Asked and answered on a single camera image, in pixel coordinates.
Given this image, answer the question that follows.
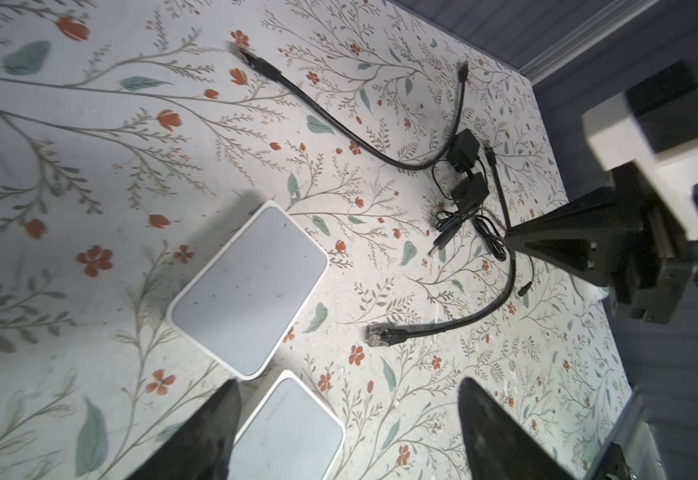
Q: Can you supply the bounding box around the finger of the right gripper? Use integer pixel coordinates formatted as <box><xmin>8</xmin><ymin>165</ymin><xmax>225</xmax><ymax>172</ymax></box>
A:
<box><xmin>505</xmin><ymin>187</ymin><xmax>619</xmax><ymax>287</ymax></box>

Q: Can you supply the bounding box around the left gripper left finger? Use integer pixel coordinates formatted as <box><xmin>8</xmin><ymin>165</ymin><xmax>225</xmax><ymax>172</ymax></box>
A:
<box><xmin>130</xmin><ymin>379</ymin><xmax>242</xmax><ymax>479</ymax></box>

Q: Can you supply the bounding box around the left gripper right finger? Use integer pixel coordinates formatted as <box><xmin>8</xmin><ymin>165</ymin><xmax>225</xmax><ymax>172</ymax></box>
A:
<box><xmin>458</xmin><ymin>378</ymin><xmax>571</xmax><ymax>479</ymax></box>

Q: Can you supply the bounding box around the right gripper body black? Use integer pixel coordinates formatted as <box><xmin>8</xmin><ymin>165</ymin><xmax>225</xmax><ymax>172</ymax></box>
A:
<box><xmin>611</xmin><ymin>163</ymin><xmax>698</xmax><ymax>324</ymax></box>

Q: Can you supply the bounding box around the black ethernet cable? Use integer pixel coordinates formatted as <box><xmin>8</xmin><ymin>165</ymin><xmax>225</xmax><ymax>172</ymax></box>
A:
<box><xmin>365</xmin><ymin>143</ymin><xmax>518</xmax><ymax>349</ymax></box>
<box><xmin>228</xmin><ymin>43</ymin><xmax>470</xmax><ymax>172</ymax></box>

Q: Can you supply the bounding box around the black power adapter lower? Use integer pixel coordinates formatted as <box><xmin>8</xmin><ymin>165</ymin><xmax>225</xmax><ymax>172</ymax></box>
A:
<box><xmin>451</xmin><ymin>173</ymin><xmax>489</xmax><ymax>213</ymax></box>

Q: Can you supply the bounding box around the black power adapter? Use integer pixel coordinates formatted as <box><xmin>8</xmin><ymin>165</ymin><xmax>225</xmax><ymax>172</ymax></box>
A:
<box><xmin>451</xmin><ymin>173</ymin><xmax>489</xmax><ymax>213</ymax></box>
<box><xmin>446</xmin><ymin>129</ymin><xmax>481</xmax><ymax>173</ymax></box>

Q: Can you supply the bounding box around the black power adapter upper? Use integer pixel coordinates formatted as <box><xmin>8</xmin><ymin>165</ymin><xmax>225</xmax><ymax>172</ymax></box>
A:
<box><xmin>446</xmin><ymin>129</ymin><xmax>481</xmax><ymax>173</ymax></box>

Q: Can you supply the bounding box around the floral table mat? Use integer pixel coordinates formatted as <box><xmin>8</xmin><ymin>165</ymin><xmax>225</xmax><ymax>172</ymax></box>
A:
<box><xmin>0</xmin><ymin>1</ymin><xmax>631</xmax><ymax>479</ymax></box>

